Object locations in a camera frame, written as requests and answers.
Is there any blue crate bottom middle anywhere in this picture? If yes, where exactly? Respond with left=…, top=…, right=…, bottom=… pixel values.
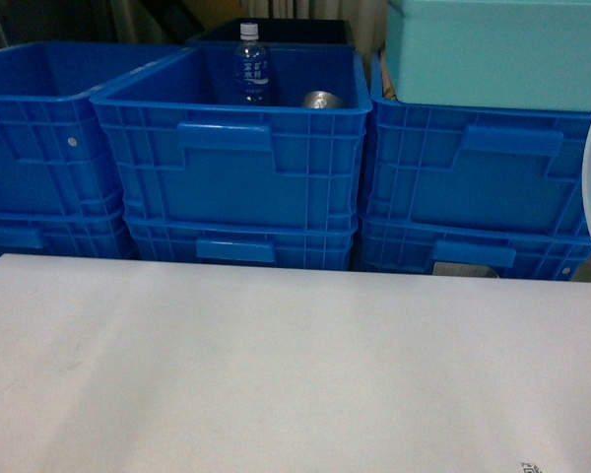
left=124, top=211, right=358, bottom=271

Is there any blue crate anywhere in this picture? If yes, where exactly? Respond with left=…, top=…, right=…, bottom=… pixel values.
left=352, top=218, right=591, bottom=281
left=361, top=53, right=591, bottom=238
left=0, top=211, right=139, bottom=259
left=124, top=211, right=358, bottom=271
left=92, top=41, right=371, bottom=230
left=0, top=41, right=177, bottom=218

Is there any blue crate top middle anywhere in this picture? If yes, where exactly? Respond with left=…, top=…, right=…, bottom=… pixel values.
left=92, top=41, right=371, bottom=230

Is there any silver metal can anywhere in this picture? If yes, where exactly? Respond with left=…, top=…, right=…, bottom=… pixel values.
left=301, top=91, right=346, bottom=109

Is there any blue crate top right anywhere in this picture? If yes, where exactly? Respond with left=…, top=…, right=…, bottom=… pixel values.
left=361, top=53, right=591, bottom=238

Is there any clear water bottle blue label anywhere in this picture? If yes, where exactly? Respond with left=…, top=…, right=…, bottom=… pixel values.
left=233, top=22, right=271, bottom=106

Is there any blue crate bottom left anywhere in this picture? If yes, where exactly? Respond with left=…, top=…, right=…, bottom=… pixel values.
left=0, top=211, right=139, bottom=259

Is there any blue crate bottom right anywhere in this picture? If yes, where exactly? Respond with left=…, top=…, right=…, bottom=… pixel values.
left=352, top=218, right=591, bottom=281

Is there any blue crate top left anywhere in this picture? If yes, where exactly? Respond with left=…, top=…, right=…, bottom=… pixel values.
left=0, top=41, right=177, bottom=218

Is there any teal plastic box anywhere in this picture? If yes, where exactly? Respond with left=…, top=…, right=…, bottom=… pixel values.
left=385, top=1, right=591, bottom=112

